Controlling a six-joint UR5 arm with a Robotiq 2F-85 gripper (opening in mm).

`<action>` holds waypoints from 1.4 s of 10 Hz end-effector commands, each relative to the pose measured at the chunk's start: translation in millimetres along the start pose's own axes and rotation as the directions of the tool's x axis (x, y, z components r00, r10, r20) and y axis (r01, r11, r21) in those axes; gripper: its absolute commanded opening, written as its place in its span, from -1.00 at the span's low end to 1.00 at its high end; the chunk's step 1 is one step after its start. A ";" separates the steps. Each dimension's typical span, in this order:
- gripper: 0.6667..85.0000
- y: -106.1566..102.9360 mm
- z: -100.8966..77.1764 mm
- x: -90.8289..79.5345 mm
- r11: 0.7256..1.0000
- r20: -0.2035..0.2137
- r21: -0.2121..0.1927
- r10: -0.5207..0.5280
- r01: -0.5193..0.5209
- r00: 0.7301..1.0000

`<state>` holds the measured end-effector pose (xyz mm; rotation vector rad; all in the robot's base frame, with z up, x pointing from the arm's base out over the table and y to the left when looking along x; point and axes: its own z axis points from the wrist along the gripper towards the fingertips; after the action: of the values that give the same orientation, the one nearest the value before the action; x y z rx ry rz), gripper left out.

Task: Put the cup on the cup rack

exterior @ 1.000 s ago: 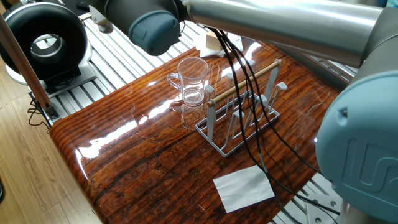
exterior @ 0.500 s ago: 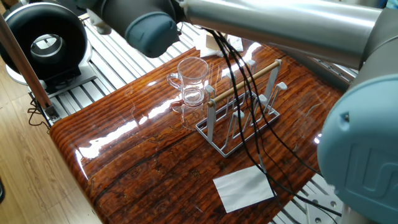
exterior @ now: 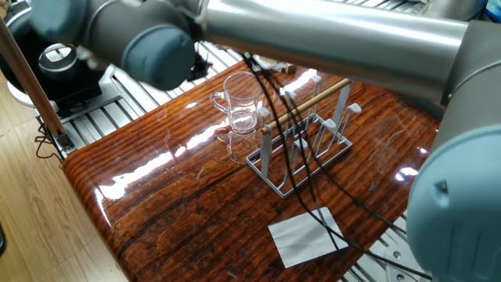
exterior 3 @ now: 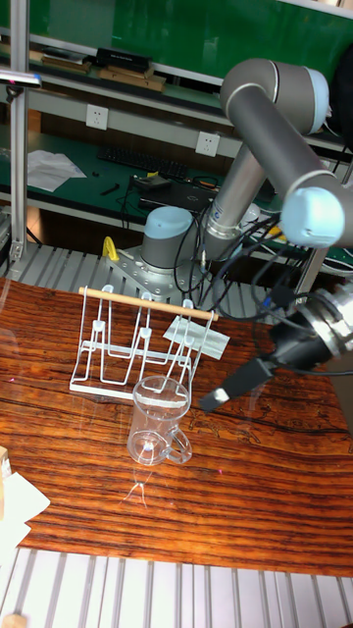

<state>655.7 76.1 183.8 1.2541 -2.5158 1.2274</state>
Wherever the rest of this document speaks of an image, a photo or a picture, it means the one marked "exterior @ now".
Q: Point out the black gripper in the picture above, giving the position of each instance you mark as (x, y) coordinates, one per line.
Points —
(199, 68)

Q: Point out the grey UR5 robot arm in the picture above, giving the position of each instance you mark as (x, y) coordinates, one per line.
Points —
(332, 43)

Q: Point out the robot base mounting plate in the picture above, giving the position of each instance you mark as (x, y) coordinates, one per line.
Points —
(395, 260)

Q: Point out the white mug drying rack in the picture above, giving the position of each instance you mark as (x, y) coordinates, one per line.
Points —
(266, 150)

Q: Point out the small wooden cube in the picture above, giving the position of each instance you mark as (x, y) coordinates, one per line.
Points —
(291, 69)

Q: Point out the white paper sheet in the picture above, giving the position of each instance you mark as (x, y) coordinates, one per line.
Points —
(301, 239)

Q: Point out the brown frame post with bracket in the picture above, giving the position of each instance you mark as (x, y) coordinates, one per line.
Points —
(31, 78)

